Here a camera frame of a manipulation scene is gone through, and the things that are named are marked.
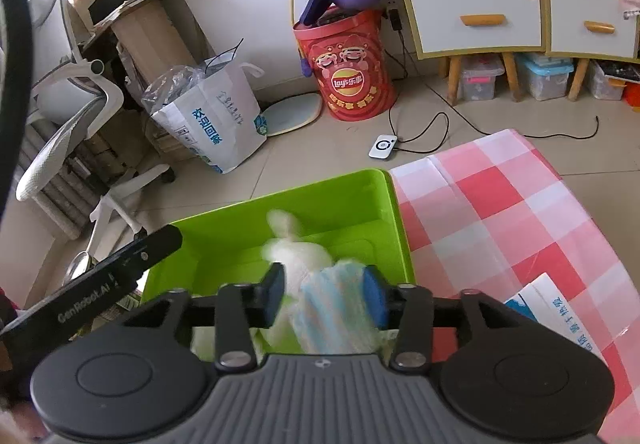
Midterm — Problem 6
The rabbit doll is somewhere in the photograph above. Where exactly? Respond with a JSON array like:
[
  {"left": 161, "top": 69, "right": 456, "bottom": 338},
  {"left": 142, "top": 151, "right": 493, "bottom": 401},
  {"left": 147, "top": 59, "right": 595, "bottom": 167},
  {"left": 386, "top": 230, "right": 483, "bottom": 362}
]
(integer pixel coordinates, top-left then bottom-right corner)
[{"left": 259, "top": 210, "right": 397, "bottom": 356}]

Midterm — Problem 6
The dark tin can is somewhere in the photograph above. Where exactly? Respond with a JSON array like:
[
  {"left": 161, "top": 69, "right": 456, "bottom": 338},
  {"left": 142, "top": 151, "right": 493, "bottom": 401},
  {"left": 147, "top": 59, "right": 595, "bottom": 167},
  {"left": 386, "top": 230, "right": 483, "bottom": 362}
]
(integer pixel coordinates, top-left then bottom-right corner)
[{"left": 63, "top": 250, "right": 96, "bottom": 285}]

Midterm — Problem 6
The green plastic bin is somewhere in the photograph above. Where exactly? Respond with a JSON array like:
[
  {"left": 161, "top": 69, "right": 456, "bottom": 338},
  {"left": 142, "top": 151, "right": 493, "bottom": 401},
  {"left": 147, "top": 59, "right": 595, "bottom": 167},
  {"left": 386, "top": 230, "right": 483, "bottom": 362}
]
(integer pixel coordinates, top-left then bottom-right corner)
[{"left": 141, "top": 168, "right": 417, "bottom": 355}]

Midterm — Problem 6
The red white checkered tablecloth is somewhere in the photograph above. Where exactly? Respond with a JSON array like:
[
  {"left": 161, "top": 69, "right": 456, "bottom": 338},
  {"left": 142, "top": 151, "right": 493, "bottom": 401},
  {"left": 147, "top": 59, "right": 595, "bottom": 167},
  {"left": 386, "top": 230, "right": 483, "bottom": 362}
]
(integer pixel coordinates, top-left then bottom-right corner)
[{"left": 392, "top": 130, "right": 639, "bottom": 443}]

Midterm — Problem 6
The blue white milk carton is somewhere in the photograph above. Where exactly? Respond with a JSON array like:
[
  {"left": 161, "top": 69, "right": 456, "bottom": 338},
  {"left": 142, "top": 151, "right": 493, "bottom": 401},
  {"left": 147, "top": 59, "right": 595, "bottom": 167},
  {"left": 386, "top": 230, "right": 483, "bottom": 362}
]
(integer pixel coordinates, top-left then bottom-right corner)
[{"left": 504, "top": 273, "right": 604, "bottom": 360}]

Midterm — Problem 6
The white paper sack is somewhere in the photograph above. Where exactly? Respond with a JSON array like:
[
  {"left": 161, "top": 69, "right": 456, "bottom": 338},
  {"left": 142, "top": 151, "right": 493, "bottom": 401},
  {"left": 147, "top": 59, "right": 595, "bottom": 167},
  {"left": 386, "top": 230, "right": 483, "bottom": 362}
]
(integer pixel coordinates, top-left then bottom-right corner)
[{"left": 141, "top": 45, "right": 268, "bottom": 174}]

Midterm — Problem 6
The white office chair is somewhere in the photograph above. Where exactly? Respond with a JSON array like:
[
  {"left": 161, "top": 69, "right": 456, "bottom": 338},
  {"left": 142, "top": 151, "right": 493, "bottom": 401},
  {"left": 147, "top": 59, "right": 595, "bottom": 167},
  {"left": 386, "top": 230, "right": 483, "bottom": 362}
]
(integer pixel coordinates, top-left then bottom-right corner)
[{"left": 15, "top": 60, "right": 172, "bottom": 264}]

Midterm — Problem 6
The white bathroom scale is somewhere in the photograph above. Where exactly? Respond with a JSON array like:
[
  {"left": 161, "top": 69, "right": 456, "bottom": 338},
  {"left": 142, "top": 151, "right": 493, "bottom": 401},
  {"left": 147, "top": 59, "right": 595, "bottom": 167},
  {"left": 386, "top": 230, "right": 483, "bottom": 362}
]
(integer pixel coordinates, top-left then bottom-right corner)
[{"left": 262, "top": 92, "right": 323, "bottom": 138}]

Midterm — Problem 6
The clear plastic storage box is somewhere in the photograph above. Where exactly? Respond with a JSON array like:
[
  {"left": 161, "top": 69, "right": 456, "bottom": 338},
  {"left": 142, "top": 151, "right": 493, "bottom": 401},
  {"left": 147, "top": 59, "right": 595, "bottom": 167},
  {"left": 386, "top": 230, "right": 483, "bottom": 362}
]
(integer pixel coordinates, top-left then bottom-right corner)
[{"left": 459, "top": 54, "right": 504, "bottom": 100}]

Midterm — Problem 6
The wooden desk shelf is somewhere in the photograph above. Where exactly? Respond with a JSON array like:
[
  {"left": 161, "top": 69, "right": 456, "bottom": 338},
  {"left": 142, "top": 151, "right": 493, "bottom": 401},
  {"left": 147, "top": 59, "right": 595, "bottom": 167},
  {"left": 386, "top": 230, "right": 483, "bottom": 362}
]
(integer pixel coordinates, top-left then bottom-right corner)
[{"left": 63, "top": 0, "right": 209, "bottom": 83}]

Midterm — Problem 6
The red snack barrel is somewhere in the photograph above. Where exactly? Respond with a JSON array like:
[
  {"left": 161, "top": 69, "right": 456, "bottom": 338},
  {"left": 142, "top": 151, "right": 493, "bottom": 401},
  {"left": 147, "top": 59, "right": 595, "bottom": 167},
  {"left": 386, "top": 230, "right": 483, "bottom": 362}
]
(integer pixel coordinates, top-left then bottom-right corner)
[{"left": 293, "top": 6, "right": 396, "bottom": 121}]

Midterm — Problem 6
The blue lid storage box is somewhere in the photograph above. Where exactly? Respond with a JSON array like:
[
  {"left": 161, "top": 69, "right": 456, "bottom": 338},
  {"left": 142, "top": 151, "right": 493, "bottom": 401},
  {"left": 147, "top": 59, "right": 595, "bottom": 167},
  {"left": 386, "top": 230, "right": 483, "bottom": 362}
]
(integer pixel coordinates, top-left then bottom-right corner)
[{"left": 515, "top": 53, "right": 574, "bottom": 102}]

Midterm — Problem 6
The black floor cable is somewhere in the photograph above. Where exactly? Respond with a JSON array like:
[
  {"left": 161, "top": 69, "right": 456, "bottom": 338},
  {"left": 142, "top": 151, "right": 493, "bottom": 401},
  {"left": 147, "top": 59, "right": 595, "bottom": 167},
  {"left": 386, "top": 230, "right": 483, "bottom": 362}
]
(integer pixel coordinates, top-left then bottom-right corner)
[{"left": 384, "top": 13, "right": 601, "bottom": 156}]

